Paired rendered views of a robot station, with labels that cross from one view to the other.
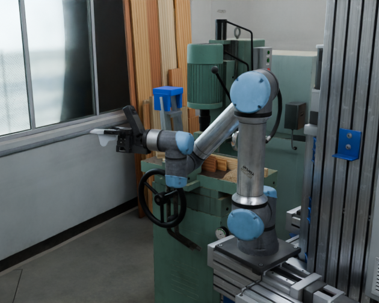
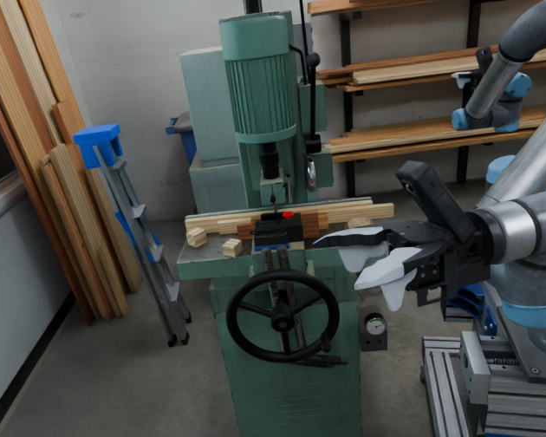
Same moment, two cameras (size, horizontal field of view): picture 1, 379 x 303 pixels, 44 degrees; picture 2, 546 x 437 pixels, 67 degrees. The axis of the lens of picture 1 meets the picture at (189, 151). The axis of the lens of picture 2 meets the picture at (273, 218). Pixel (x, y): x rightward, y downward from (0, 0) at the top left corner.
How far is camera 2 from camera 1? 147 cm
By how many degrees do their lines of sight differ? 33
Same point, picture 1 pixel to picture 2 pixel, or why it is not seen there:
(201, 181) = (315, 258)
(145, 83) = (29, 133)
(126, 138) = (446, 260)
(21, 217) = not seen: outside the picture
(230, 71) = not seen: hidden behind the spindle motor
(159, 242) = (241, 373)
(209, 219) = not seen: hidden behind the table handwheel
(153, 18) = not seen: outside the picture
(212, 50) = (282, 27)
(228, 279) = (529, 411)
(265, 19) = (146, 18)
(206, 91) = (282, 107)
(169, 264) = (265, 395)
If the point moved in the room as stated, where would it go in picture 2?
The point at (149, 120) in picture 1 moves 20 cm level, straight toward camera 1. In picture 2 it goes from (61, 187) to (73, 195)
